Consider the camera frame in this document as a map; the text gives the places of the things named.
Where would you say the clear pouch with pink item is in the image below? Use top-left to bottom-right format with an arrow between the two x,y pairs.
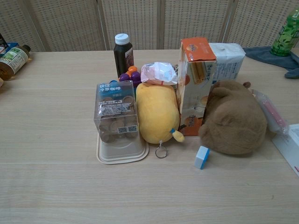
249,89 -> 289,137

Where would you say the purple orange plastic toy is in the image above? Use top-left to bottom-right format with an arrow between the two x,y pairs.
110,65 -> 142,88

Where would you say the beige plastic tray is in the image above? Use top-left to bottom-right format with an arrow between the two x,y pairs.
96,132 -> 150,165

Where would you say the clear coffee capsule box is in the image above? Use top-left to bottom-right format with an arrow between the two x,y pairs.
93,80 -> 139,144

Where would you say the yellow plush toy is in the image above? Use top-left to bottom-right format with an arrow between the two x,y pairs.
135,83 -> 185,146

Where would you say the white tissue pack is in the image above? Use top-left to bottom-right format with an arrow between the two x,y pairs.
208,42 -> 247,82

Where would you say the dark juice bottle white cap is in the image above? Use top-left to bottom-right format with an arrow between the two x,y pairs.
113,33 -> 135,79

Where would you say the woven folding screen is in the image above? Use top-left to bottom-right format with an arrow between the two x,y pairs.
0,0 -> 299,52

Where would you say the metal key ring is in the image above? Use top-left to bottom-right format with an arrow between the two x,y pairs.
155,140 -> 168,161

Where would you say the orange and white carton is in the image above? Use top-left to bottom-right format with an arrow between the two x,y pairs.
175,37 -> 218,137

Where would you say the brown plush toy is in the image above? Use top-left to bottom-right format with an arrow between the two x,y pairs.
198,80 -> 268,156

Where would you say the amber bottle green label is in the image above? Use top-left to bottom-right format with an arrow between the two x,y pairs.
0,44 -> 31,81

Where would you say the blue block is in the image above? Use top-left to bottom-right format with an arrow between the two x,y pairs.
194,145 -> 211,170

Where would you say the green tea bottle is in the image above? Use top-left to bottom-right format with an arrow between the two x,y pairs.
270,4 -> 299,57

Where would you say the grey blue cloth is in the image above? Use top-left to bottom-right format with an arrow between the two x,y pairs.
242,46 -> 299,80

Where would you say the pink white snack packet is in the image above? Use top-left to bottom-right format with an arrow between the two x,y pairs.
140,61 -> 179,86

